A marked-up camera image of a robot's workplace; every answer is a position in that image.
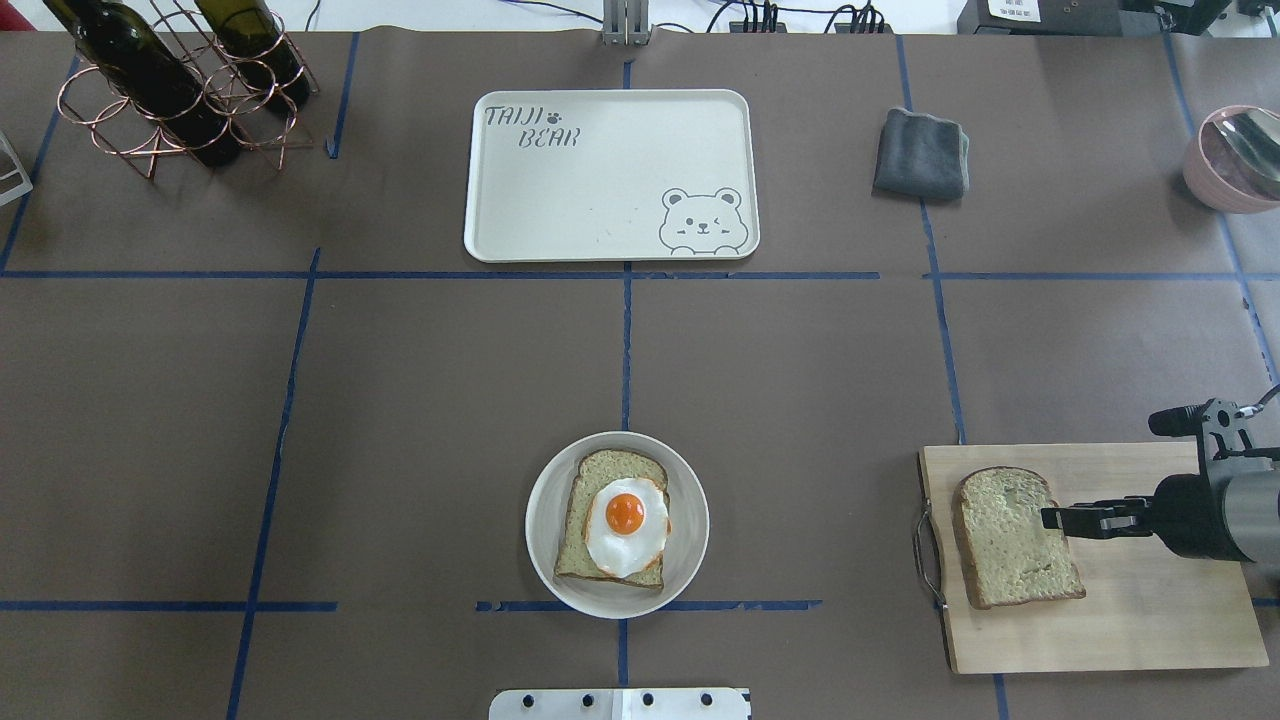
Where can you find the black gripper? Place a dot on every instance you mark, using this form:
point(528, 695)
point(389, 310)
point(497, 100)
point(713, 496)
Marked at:
point(1186, 514)

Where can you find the bread slice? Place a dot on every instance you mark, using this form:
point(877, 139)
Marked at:
point(597, 470)
point(1009, 558)

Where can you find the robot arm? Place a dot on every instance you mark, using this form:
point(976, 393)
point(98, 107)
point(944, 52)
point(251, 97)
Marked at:
point(1227, 519)

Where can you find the cream bear tray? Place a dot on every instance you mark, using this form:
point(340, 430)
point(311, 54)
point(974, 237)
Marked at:
point(615, 174)

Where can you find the wooden cutting board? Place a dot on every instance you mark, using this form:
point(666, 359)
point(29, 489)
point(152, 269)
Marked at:
point(1145, 608)

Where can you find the pink bowl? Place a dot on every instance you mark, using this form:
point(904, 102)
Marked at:
point(1212, 175)

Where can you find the grey folded cloth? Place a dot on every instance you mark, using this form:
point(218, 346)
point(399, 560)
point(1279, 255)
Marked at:
point(922, 156)

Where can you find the fried egg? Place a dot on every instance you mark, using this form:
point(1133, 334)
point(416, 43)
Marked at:
point(627, 527)

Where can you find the black computer box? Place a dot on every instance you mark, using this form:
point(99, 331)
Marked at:
point(1088, 18)

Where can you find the white round plate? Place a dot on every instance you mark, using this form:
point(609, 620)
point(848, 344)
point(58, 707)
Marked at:
point(689, 521)

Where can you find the bread slice on plate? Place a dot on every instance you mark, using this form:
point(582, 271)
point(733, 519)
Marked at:
point(597, 470)

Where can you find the black power strip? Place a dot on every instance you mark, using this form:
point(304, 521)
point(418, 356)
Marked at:
point(863, 18)

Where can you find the green wine bottle middle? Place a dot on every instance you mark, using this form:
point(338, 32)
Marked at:
point(247, 30)

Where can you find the green wine bottle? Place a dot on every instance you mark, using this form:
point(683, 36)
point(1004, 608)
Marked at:
point(129, 53)
point(247, 30)

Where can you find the green wine bottle front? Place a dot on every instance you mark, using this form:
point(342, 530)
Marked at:
point(129, 53)

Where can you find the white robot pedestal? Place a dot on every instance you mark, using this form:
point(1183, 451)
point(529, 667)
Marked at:
point(623, 703)

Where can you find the aluminium frame post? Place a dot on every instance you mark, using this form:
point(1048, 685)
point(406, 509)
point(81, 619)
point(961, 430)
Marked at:
point(626, 23)

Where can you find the copper wire bottle rack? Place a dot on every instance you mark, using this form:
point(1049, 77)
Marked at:
point(204, 80)

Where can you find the white wire cup rack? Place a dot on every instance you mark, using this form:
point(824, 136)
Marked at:
point(15, 181)

